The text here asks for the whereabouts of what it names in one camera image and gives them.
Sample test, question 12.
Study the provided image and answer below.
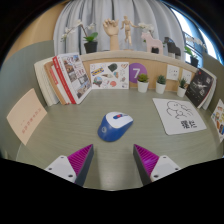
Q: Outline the purple round number sign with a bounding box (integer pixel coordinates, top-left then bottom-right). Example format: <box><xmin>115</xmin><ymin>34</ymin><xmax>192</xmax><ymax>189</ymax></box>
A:
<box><xmin>128</xmin><ymin>62</ymin><xmax>148</xmax><ymax>84</ymax></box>

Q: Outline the beige window ledge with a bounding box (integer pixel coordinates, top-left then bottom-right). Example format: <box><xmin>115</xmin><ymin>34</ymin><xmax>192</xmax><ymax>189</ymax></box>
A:
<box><xmin>79</xmin><ymin>49</ymin><xmax>198</xmax><ymax>73</ymax></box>

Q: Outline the illustrated sticker sheet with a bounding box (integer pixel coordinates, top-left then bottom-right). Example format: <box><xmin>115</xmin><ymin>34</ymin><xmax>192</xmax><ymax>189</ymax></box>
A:
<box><xmin>89</xmin><ymin>61</ymin><xmax>130</xmax><ymax>90</ymax></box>

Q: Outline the grey curtain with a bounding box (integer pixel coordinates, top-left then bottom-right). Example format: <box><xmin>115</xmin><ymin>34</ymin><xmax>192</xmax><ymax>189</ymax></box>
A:
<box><xmin>53</xmin><ymin>0</ymin><xmax>186</xmax><ymax>56</ymax></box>

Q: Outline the wooden hand model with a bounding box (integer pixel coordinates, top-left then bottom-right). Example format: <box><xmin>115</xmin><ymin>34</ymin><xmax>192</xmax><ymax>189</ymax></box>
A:
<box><xmin>102</xmin><ymin>18</ymin><xmax>120</xmax><ymax>52</ymax></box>

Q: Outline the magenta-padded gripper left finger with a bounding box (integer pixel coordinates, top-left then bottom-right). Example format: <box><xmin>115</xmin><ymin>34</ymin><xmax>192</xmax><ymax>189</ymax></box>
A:
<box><xmin>44</xmin><ymin>143</ymin><xmax>95</xmax><ymax>188</ymax></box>

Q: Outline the white cartoon print mouse pad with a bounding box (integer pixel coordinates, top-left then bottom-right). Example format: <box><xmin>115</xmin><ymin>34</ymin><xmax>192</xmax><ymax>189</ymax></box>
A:
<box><xmin>152</xmin><ymin>97</ymin><xmax>208</xmax><ymax>136</ymax></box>

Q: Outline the black cover book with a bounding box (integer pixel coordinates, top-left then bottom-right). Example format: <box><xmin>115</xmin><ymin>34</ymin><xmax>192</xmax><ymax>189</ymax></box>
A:
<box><xmin>184</xmin><ymin>68</ymin><xmax>215</xmax><ymax>108</ymax></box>

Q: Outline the pink horse figure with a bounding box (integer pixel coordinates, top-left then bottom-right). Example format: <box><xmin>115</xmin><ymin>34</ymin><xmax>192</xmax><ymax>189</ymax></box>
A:
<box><xmin>140</xmin><ymin>31</ymin><xmax>164</xmax><ymax>55</ymax></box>

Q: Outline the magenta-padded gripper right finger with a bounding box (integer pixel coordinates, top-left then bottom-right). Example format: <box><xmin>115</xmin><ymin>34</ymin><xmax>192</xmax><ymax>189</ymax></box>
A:
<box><xmin>133</xmin><ymin>143</ymin><xmax>183</xmax><ymax>187</ymax></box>

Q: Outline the brown book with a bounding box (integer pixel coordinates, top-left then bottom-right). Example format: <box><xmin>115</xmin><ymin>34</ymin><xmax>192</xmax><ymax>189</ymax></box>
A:
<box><xmin>43</xmin><ymin>60</ymin><xmax>69</xmax><ymax>106</ymax></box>

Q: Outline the black horse figure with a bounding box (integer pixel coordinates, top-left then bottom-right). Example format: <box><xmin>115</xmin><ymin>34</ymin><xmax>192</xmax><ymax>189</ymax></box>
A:
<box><xmin>163</xmin><ymin>36</ymin><xmax>182</xmax><ymax>59</ymax></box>

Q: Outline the white wall socket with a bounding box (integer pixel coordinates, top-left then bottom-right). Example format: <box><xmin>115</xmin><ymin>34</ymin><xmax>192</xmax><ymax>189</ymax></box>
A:
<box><xmin>180</xmin><ymin>68</ymin><xmax>194</xmax><ymax>85</ymax></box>
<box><xmin>165</xmin><ymin>64</ymin><xmax>181</xmax><ymax>82</ymax></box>

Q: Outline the colourful illustrated card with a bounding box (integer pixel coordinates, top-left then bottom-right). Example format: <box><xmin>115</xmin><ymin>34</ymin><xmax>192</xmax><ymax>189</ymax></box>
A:
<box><xmin>210</xmin><ymin>98</ymin><xmax>224</xmax><ymax>144</ymax></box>

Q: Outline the white orchid in black pot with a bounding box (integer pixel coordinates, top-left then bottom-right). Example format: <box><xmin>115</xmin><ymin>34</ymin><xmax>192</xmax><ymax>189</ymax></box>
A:
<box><xmin>60</xmin><ymin>19</ymin><xmax>100</xmax><ymax>55</ymax></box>
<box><xmin>137</xmin><ymin>22</ymin><xmax>160</xmax><ymax>55</ymax></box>
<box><xmin>183</xmin><ymin>45</ymin><xmax>200</xmax><ymax>68</ymax></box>

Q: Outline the blue and white computer mouse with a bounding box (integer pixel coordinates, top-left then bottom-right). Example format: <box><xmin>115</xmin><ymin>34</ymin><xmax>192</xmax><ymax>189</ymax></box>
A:
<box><xmin>97</xmin><ymin>111</ymin><xmax>134</xmax><ymax>143</ymax></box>

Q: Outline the beige card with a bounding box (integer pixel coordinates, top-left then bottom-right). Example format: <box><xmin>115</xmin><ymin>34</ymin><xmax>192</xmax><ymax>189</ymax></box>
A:
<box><xmin>6</xmin><ymin>87</ymin><xmax>48</xmax><ymax>146</ymax></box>

